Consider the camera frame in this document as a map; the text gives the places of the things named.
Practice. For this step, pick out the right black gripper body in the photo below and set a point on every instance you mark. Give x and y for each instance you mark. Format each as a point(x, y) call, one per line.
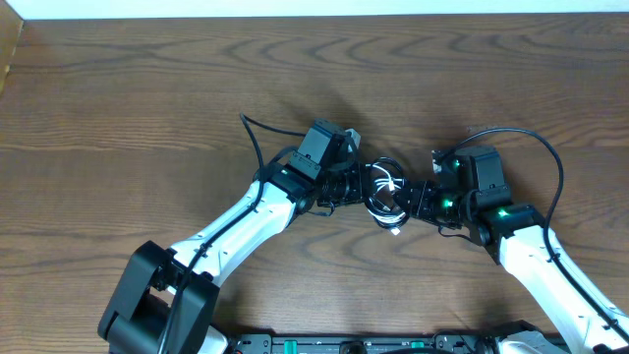
point(438, 206)

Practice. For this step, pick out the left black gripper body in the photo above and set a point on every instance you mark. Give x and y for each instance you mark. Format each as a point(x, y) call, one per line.
point(367, 182)

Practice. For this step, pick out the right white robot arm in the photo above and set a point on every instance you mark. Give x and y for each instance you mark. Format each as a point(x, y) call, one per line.
point(471, 192)

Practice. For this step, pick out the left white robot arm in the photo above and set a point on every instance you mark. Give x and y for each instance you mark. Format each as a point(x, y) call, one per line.
point(165, 298)

